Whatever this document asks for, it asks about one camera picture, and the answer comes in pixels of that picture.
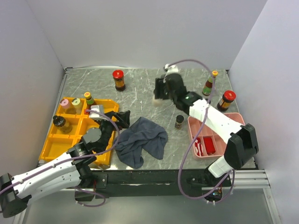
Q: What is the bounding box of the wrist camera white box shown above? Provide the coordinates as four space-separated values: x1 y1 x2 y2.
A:
164 64 179 76
86 105 104 121

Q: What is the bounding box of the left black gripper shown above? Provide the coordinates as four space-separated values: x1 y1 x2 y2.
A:
96 109 130 153

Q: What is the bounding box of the red lid sauce jar left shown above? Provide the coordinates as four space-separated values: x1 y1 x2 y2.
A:
112 70 126 91

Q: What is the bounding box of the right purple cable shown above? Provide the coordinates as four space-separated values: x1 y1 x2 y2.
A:
168 59 234 200

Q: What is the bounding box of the dark blue cloth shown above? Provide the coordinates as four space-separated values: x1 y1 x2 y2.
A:
115 117 168 169

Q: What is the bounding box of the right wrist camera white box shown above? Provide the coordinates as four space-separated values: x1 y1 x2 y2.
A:
164 64 179 76

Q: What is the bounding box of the green lid cream bottle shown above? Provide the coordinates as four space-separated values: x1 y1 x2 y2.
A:
71 98 83 114

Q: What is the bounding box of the red lid sauce jar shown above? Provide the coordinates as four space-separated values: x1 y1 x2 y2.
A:
217 90 236 112
112 70 126 91

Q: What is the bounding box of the pink lid bottle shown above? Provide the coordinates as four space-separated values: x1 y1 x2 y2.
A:
60 98 71 113

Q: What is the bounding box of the red packet in tray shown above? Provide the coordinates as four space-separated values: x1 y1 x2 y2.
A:
203 137 216 155

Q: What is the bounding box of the pink compartment tray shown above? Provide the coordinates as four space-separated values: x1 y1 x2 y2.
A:
187 112 246 161

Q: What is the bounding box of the aluminium frame rail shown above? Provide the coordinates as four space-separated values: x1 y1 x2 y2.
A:
199 169 282 224

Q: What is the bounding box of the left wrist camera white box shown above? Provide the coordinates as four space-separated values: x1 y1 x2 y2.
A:
86 105 104 121

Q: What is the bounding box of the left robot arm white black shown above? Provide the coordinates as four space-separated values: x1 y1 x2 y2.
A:
0 110 130 218

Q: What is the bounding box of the purple cable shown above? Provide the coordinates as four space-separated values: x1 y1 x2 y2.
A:
0 109 121 208
168 59 234 200

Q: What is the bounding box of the red white striped packet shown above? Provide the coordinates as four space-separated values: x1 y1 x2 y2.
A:
194 137 204 156

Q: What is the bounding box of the small spice jar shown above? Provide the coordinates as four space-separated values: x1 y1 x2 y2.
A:
175 115 184 130

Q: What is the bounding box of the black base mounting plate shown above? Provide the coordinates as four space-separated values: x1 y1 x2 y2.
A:
79 169 221 197

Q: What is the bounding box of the yellow cap chili sauce bottle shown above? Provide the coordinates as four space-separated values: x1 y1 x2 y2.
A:
202 70 218 96

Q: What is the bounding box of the yellow cap green label bottle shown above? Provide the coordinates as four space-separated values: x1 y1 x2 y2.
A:
84 91 96 109

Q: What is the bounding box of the red lid sauce jar right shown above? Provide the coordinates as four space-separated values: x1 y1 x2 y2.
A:
217 90 236 112

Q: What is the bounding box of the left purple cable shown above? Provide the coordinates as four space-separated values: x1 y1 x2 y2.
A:
0 109 121 208

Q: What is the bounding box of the yellow compartment organizer tray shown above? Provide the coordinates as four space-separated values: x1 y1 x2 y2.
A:
39 97 119 166

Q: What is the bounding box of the round black cap dark bottle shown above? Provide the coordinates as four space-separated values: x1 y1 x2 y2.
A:
53 115 72 134

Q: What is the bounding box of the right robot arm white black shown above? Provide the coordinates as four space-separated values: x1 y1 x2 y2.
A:
153 73 259 186

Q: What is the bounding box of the white powder bottle black cap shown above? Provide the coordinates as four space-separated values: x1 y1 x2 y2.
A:
152 98 164 107

